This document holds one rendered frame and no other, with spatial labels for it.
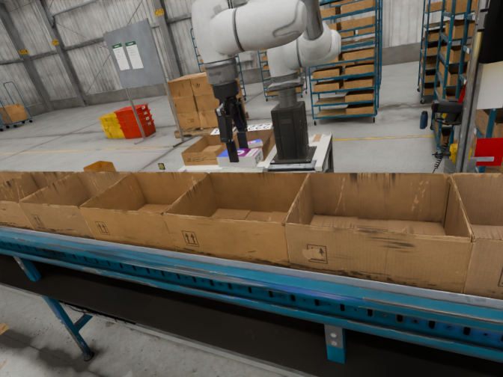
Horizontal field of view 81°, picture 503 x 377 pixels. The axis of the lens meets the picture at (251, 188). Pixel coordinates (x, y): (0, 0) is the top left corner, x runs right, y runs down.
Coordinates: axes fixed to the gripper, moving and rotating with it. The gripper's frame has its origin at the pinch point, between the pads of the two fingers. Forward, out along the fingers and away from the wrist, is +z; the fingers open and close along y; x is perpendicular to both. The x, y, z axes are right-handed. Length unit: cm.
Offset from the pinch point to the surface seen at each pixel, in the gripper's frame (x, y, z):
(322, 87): -54, -403, 57
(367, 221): 37.6, -6.5, 28.6
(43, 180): -127, -7, 18
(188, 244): -13.0, 21.0, 23.3
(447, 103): 65, -68, 9
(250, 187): -2.7, -7.8, 18.3
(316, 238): 27.8, 21.0, 16.0
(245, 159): 3.5, 3.5, 2.3
